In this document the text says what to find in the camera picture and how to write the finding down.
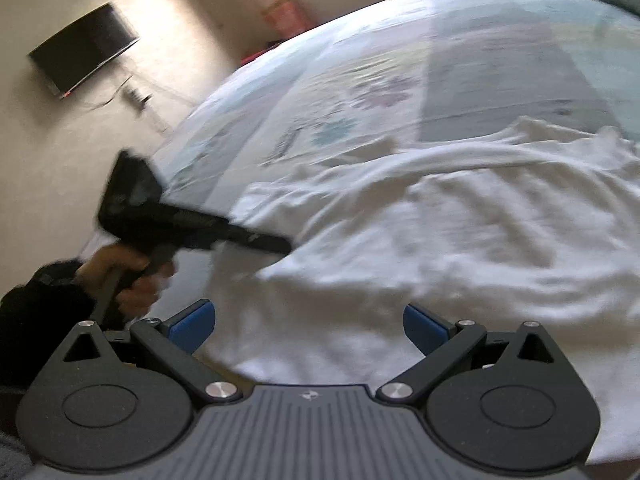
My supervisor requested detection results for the black wall television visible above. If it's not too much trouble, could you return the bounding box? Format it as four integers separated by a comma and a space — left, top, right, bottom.
27, 2, 141, 101

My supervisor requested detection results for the white printed t-shirt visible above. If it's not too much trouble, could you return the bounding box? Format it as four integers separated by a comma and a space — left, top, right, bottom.
205, 115, 640, 467

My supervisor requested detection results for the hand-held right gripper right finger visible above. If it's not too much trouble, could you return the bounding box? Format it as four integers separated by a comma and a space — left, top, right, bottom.
375, 303, 561, 404

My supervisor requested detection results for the orange patterned curtain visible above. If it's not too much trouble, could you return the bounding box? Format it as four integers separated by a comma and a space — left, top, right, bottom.
234, 0, 322, 42

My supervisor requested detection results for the person's left forearm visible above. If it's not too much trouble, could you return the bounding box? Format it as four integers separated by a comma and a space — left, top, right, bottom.
0, 259, 97, 393

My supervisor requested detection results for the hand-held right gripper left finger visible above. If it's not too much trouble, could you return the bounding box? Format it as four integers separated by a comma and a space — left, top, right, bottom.
60, 298, 244, 404

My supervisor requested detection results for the person's left hand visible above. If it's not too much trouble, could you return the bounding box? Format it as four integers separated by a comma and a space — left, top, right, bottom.
74, 244, 177, 318

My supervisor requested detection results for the red object beyond bed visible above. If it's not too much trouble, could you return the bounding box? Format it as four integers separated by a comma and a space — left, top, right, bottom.
239, 39, 282, 67

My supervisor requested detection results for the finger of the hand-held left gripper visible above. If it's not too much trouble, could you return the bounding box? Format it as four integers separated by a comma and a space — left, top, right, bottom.
214, 224, 293, 257

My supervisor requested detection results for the white power strip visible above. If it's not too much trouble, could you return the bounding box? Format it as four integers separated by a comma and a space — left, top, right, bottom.
124, 86, 152, 110

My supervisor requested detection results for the thin wall cable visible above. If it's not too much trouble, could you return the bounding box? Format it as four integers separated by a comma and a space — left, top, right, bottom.
80, 75, 173, 136

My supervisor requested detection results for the pastel patchwork bed sheet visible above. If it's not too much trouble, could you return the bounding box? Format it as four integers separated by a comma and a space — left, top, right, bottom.
80, 0, 640, 321

